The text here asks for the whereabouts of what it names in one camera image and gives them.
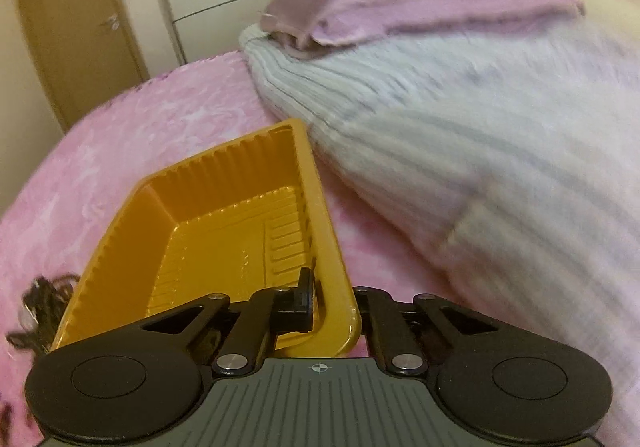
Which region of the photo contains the yellow plastic tray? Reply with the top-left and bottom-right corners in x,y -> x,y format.
53,119 -> 361,357

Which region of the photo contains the dark tangled jewelry pile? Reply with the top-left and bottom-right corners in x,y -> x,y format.
6,274 -> 80,358

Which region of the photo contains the white ribbed blanket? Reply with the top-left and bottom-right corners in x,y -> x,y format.
240,20 -> 639,446

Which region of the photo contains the brown wooden door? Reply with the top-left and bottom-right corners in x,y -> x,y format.
17,0 -> 149,130

